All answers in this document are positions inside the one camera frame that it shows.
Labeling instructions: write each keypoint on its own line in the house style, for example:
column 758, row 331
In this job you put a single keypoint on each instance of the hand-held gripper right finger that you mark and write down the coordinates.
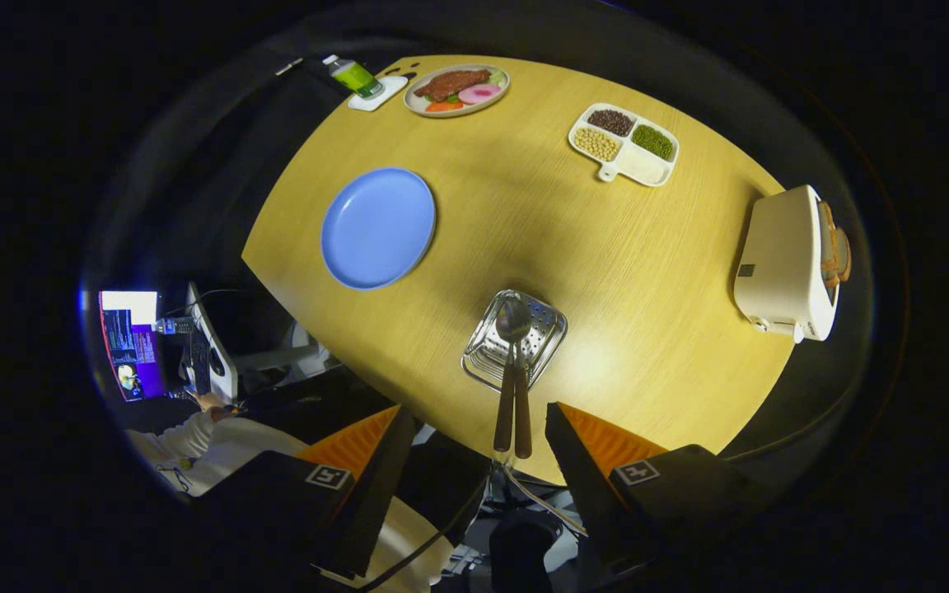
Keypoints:
column 582, row 494

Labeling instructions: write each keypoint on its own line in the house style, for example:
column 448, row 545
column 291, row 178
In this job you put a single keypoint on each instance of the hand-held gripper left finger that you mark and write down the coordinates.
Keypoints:
column 376, row 494

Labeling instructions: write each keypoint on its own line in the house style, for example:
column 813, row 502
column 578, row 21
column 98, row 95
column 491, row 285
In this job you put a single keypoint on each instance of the white laptop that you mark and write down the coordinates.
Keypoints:
column 219, row 354

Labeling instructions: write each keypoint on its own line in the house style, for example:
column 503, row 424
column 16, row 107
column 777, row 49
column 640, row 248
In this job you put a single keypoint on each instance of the small grey desk device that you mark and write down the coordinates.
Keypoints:
column 174, row 325

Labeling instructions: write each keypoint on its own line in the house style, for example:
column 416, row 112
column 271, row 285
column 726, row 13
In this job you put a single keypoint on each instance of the blue plate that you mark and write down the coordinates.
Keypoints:
column 377, row 229

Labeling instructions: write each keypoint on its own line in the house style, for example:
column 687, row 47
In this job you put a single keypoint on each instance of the computer monitor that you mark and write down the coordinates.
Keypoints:
column 130, row 346

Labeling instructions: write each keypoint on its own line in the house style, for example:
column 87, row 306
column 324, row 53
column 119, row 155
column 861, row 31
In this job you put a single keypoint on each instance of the white toaster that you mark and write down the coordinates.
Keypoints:
column 779, row 263

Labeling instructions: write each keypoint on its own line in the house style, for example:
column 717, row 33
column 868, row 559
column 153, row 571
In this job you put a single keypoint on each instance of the white divided tray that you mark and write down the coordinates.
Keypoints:
column 643, row 169

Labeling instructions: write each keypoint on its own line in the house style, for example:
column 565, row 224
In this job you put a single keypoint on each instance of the pile of yellow beans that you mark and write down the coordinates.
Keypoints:
column 596, row 143

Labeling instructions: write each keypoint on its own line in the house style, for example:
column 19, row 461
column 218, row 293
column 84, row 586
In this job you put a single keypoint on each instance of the brown bread slice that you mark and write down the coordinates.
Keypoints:
column 843, row 255
column 827, row 243

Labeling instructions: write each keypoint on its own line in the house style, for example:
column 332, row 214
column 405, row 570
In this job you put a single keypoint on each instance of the pile of green beans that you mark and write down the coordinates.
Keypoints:
column 653, row 142

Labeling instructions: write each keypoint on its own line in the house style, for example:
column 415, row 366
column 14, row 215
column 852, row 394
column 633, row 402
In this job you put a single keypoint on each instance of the pile of brown beans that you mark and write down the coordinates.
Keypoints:
column 610, row 122

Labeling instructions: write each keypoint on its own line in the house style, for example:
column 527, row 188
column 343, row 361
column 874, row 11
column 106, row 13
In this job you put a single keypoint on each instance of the orange carrot slices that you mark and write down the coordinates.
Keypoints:
column 443, row 106

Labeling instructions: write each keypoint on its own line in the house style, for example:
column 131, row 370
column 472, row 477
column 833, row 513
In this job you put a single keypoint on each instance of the white square coaster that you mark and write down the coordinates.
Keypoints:
column 388, row 91

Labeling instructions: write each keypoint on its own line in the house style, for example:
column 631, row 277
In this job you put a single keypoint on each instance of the beige food plate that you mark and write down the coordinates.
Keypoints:
column 497, row 95

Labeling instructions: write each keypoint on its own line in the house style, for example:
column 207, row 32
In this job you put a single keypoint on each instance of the pink ham slice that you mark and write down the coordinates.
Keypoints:
column 480, row 93

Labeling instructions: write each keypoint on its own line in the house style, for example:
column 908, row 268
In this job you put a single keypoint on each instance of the brown meat slab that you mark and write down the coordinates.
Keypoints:
column 451, row 84

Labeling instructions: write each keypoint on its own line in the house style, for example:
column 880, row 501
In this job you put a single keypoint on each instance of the green plastic bottle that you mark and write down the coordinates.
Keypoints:
column 355, row 77

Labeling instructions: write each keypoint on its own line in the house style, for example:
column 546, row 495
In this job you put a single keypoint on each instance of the silver cloth clip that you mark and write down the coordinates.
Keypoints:
column 289, row 66

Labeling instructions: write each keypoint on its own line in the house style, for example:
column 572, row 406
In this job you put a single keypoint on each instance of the white metal frame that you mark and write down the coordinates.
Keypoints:
column 277, row 358

